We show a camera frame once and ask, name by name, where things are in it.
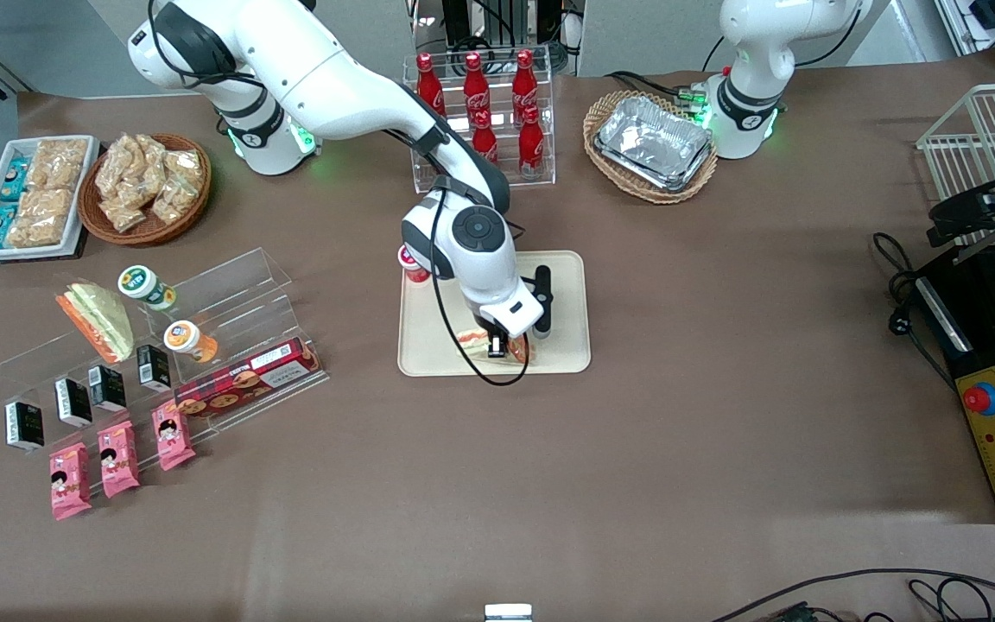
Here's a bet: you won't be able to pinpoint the looped black cable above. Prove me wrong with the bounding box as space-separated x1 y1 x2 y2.
908 577 995 622

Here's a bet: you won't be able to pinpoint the clear acrylic bottle rack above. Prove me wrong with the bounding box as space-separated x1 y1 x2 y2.
402 54 556 194

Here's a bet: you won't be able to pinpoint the orange small cup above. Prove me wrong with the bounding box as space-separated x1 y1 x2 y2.
163 320 219 364

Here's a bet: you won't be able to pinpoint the black cable bundle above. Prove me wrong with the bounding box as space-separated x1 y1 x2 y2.
605 69 706 109

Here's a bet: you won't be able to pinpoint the aluminium foil tray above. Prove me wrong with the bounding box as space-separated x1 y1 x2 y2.
594 130 716 193
594 95 714 187

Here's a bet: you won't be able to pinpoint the red cola bottle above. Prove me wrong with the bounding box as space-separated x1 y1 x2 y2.
463 52 491 117
518 105 546 178
512 49 540 113
415 54 447 113
473 111 500 165

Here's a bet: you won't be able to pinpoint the grey metal frame rack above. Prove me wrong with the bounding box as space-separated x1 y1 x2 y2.
934 0 995 70

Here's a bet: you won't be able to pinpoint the pink snack packet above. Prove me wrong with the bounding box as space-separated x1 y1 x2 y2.
49 442 92 521
152 406 196 472
98 421 141 498

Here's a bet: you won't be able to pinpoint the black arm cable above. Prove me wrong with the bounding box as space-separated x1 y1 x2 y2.
428 186 533 387

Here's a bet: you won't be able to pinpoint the red-brown cookie box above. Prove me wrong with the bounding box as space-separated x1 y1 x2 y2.
174 339 323 419

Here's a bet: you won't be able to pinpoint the black equipment stand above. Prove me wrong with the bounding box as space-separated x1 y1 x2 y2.
411 0 586 77

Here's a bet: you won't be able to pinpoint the clear bag beige snacks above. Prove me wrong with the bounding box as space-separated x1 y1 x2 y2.
94 134 149 201
150 177 199 225
165 149 205 187
100 197 148 234
136 135 174 208

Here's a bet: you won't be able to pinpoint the white wire basket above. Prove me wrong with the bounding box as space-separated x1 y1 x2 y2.
916 82 995 225

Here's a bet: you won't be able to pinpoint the green-lid small cup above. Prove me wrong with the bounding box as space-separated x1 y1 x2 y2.
117 265 177 312

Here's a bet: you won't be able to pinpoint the beige cracker pack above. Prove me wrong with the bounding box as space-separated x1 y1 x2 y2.
5 188 75 248
27 138 89 191

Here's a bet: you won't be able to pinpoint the cream plastic tray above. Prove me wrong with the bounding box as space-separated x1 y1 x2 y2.
397 251 592 378

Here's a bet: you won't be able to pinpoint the red-lid small cup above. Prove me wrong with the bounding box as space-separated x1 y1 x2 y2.
397 244 429 284

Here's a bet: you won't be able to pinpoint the long black cable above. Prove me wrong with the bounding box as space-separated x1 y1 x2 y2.
709 568 995 622

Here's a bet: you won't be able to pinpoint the long sandwich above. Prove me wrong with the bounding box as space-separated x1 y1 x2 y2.
457 326 535 365

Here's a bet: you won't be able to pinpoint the triangular wrapped sandwich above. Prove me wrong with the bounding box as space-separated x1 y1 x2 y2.
55 281 136 364

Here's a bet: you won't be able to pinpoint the small black carton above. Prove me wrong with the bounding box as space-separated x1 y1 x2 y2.
88 365 127 412
136 344 172 391
5 402 45 452
54 378 92 428

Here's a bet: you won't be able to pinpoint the silver machine handle bar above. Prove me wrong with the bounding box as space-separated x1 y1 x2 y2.
916 276 973 353

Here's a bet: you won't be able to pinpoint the clear acrylic stepped display stand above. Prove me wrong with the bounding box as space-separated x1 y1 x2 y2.
0 247 331 498

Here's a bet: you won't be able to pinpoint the light oval wicker basket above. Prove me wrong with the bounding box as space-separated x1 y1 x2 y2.
583 90 719 205

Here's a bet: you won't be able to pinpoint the black power cable with plug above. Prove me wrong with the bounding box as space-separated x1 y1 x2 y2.
871 232 956 390

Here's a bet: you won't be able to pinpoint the black sealing machine yellow panel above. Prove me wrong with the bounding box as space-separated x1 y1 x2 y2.
916 242 995 524

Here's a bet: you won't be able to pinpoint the brown round wicker basket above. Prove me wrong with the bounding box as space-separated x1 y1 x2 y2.
77 132 212 247

